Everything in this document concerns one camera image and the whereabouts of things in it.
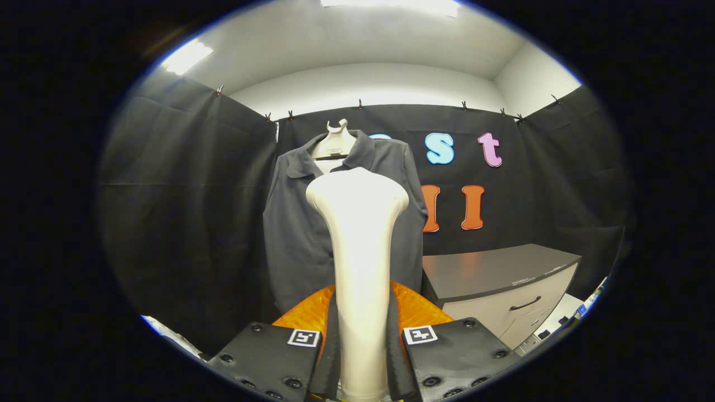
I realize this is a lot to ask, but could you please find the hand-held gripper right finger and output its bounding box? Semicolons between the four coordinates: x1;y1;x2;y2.
385;279;523;401

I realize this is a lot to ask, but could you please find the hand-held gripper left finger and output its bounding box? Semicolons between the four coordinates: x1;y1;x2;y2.
208;282;341;402

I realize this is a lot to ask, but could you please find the grey button shirt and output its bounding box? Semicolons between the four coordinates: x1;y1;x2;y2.
263;130;430;313

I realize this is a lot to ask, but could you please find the white garment steamer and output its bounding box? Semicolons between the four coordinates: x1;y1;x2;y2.
306;167;410;402

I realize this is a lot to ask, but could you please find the grey top cabinet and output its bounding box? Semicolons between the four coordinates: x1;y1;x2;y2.
422;243;583;350

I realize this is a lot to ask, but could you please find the pale crumpled sheet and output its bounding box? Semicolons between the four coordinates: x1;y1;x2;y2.
140;315;204;358

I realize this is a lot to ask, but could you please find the white desk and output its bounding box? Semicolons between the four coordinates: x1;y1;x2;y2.
514;276;607;355

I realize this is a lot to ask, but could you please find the white dress form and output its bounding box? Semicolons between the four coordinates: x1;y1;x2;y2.
310;118;358;175

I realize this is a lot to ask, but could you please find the narrow ceiling light panel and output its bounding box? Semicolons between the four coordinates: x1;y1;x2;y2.
162;39;214;76

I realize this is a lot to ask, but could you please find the large ceiling light panel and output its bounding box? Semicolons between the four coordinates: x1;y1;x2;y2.
320;0;461;17

